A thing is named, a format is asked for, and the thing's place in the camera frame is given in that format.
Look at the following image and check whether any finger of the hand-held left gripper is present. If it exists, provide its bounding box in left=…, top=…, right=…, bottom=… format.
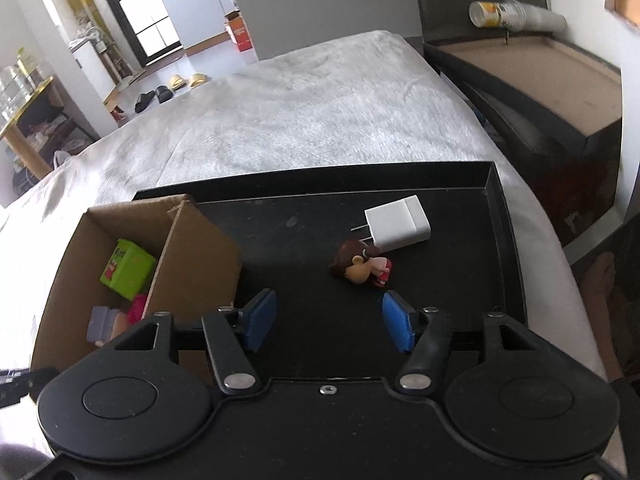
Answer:
left=0, top=367, right=57, bottom=408

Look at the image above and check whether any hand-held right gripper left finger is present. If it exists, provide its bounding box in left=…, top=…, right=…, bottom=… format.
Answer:
left=114, top=288, right=278, bottom=395

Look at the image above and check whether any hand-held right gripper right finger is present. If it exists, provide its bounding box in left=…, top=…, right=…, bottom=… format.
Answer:
left=382, top=291, right=546, bottom=396

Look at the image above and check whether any brown-haired figurine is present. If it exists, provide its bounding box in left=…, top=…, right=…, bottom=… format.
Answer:
left=332, top=239, right=394, bottom=289

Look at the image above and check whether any brown cardboard box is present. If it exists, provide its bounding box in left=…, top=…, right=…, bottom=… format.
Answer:
left=30, top=194, right=244, bottom=386

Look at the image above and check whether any white charger plug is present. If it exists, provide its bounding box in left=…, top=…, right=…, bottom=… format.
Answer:
left=351, top=195, right=432, bottom=252

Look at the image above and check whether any black tray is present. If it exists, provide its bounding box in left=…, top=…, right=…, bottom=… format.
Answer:
left=132, top=161, right=528, bottom=377

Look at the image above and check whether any green cube toy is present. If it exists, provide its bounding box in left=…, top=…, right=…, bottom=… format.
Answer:
left=99, top=238, right=158, bottom=302

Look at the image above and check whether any white fluffy blanket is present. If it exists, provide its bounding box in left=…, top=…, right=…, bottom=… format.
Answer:
left=0, top=30, right=607, bottom=461

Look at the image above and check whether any black storage box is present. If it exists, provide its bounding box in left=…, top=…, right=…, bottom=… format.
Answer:
left=411, top=0, right=624, bottom=248

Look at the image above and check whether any round yellow-legged table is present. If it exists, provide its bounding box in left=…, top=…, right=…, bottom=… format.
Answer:
left=0, top=76, right=56, bottom=181

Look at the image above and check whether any orange carton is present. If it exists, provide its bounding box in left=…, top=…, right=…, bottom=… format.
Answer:
left=223, top=10, right=253, bottom=53

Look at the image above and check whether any clear glass bottle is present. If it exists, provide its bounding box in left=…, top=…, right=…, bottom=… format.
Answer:
left=15, top=49, right=41, bottom=98
left=0, top=65, right=22, bottom=117

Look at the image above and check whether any white kitchen cabinet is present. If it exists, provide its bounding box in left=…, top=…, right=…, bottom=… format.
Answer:
left=156, top=0, right=236, bottom=51

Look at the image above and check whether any black-framed glass door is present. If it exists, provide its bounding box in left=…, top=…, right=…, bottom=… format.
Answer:
left=97, top=0, right=183, bottom=67

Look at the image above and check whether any stack of paper cups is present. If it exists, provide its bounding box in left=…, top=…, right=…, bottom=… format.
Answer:
left=468, top=0, right=568, bottom=34

